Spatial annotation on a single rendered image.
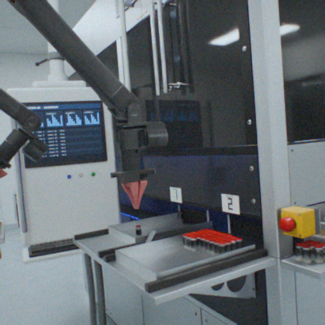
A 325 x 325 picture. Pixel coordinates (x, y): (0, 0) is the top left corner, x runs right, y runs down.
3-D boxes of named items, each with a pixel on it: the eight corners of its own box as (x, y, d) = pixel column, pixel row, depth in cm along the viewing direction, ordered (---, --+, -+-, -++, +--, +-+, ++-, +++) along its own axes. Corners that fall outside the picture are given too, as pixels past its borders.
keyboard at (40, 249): (113, 235, 172) (112, 230, 172) (121, 241, 159) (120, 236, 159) (28, 249, 157) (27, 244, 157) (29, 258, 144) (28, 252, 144)
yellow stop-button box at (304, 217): (298, 229, 100) (297, 204, 100) (320, 233, 94) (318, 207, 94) (280, 234, 97) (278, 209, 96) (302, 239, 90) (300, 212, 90)
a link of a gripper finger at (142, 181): (150, 209, 89) (146, 172, 88) (124, 213, 85) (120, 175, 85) (138, 205, 95) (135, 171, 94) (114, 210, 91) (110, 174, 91)
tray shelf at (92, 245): (172, 222, 165) (172, 218, 165) (293, 258, 105) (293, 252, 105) (72, 242, 142) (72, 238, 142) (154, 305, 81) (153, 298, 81)
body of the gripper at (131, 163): (156, 176, 90) (153, 146, 89) (120, 181, 85) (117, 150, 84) (145, 174, 95) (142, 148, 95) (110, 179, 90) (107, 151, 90)
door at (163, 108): (132, 150, 182) (122, 37, 179) (180, 148, 142) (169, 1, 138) (131, 150, 182) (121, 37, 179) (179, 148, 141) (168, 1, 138)
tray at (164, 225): (178, 219, 161) (177, 212, 161) (212, 229, 138) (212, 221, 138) (108, 233, 144) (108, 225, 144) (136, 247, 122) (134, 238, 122)
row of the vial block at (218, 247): (193, 245, 119) (192, 232, 119) (228, 257, 104) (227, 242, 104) (187, 246, 118) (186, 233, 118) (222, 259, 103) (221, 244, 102)
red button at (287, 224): (287, 228, 96) (286, 214, 96) (299, 231, 92) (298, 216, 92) (277, 231, 94) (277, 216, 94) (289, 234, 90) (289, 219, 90)
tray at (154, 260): (202, 238, 126) (202, 229, 126) (255, 256, 104) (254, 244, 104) (116, 261, 109) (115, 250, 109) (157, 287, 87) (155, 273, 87)
